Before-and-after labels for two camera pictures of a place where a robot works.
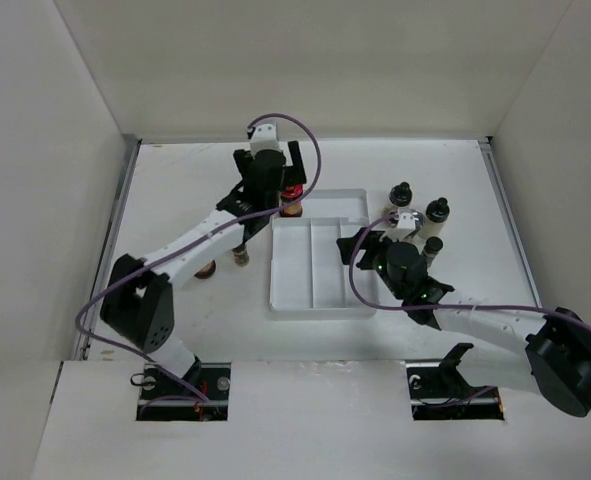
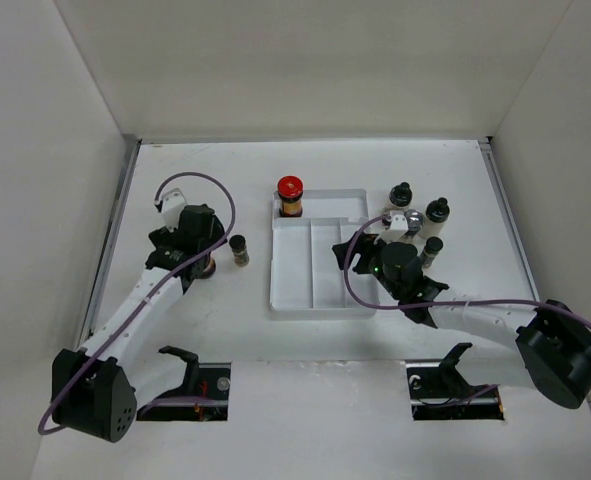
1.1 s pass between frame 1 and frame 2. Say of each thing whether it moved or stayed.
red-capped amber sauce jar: stayed
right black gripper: stayed
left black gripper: moved
